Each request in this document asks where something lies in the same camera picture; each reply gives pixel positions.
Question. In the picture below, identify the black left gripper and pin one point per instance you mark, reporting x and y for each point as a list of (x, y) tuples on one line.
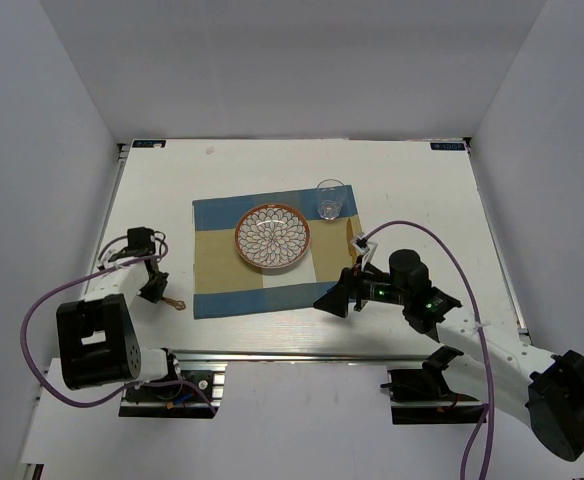
[(157, 292)]

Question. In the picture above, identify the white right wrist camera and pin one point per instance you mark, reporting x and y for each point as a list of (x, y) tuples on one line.
[(363, 248)]

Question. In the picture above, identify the right blue table label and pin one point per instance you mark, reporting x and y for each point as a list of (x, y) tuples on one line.
[(448, 146)]

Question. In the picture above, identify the blue and beige placemat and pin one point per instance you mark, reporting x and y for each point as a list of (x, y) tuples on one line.
[(226, 285)]

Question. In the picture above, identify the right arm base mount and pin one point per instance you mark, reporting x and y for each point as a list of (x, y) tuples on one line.
[(420, 397)]

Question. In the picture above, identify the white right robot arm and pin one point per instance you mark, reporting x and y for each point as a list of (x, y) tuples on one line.
[(541, 389)]

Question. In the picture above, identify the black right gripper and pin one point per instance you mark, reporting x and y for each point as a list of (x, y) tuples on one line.
[(336, 300)]

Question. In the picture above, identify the floral ceramic plate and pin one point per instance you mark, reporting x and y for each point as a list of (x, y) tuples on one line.
[(272, 236)]

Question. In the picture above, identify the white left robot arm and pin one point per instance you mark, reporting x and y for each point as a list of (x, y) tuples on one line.
[(97, 340)]

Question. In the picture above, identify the blue table label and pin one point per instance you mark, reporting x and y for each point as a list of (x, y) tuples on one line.
[(448, 146), (147, 143)]

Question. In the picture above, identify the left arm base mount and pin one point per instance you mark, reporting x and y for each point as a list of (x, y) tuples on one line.
[(178, 401)]

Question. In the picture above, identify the left blue table label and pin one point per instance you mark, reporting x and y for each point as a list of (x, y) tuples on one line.
[(147, 143)]

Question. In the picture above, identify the clear drinking glass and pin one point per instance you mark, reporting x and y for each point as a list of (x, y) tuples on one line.
[(331, 195)]

